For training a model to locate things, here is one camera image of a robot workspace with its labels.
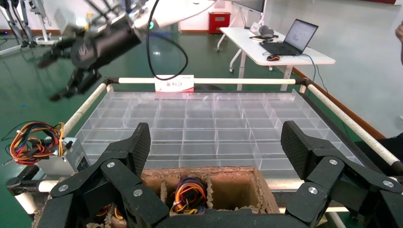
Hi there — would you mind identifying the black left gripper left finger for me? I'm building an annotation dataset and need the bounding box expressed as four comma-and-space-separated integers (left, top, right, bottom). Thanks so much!
37, 122, 171, 228

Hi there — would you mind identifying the black notebook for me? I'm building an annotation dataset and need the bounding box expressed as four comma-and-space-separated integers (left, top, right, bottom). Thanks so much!
249, 34, 279, 43

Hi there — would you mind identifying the brown cardboard divider box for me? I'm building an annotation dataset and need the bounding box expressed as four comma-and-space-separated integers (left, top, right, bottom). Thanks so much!
31, 167, 279, 228

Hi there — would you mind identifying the person's dark clothing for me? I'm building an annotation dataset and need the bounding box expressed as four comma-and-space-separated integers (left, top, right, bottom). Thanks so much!
355, 132, 403, 177

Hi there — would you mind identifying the black laptop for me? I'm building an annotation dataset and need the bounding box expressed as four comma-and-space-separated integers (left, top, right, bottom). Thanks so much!
259, 19, 319, 57

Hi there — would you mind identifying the blue cable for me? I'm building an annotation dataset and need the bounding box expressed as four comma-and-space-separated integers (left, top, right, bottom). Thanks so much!
300, 53, 328, 95

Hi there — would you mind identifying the dark monitor screen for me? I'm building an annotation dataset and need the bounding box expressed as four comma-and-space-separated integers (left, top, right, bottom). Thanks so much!
233, 0, 266, 13

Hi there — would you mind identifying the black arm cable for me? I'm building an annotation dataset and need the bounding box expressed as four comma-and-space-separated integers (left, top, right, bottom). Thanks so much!
145, 0, 189, 81

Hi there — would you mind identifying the coloured wire bundle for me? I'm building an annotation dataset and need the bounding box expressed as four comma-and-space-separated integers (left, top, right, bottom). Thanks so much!
170, 177, 208, 216
94, 204, 124, 222

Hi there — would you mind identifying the grey round pouch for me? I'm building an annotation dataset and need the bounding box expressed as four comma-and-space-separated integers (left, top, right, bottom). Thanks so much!
258, 25, 275, 38

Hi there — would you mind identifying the white label card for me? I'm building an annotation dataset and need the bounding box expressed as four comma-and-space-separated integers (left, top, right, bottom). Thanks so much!
154, 75, 194, 94

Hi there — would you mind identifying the cart frame with white tubes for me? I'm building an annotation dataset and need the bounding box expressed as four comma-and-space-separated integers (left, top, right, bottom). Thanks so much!
3, 77, 403, 228

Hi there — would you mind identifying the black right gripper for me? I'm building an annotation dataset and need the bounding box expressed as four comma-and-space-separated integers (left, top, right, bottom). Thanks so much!
38, 21, 142, 102

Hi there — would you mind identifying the red cabinet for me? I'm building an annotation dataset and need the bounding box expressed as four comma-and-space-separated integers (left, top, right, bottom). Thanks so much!
208, 11, 231, 35

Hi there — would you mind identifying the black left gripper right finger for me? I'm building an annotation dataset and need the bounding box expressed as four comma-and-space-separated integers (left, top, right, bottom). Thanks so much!
280, 121, 403, 227

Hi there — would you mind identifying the black coiled cable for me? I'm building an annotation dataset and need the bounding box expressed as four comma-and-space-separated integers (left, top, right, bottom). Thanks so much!
194, 84, 222, 93

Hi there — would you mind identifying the white desk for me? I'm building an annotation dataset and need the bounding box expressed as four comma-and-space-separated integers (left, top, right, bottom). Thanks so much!
216, 27, 336, 92

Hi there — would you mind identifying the clear acrylic divider tray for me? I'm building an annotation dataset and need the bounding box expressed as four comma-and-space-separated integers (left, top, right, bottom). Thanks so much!
74, 89, 363, 183

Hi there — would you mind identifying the silver power supply with wires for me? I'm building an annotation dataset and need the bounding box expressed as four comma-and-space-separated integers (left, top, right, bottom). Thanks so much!
1, 121, 92, 176

